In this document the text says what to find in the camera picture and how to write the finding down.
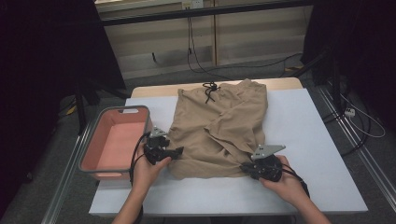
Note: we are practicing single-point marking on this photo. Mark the black curtain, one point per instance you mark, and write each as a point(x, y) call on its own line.
point(367, 46)
point(46, 62)

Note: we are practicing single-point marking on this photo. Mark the aluminium floor rail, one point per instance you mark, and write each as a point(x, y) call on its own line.
point(67, 177)
point(367, 155)

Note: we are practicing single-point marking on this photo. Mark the black horizontal bar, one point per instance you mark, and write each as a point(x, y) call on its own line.
point(155, 17)

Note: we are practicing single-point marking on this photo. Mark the black tripod stand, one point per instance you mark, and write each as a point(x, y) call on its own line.
point(80, 105)

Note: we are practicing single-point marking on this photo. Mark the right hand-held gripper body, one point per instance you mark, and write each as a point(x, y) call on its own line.
point(266, 168)

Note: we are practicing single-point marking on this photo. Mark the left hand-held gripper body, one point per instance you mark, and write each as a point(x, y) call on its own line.
point(157, 149)

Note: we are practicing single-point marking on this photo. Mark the pink basket with grey rim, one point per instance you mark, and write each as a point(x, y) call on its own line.
point(118, 146)

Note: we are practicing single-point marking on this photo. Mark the black metal stand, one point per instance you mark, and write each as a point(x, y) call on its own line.
point(335, 81)

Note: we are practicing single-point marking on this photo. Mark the small black wall fitting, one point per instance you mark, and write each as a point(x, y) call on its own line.
point(154, 57)

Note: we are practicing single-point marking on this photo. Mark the person's left hand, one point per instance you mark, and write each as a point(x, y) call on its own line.
point(146, 174)

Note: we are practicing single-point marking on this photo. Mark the white wall socket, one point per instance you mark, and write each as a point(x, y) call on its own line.
point(193, 4)

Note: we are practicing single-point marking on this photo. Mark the person's right hand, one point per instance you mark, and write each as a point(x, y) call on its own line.
point(288, 186)

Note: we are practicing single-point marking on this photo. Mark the white power strip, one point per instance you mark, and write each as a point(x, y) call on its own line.
point(350, 112)

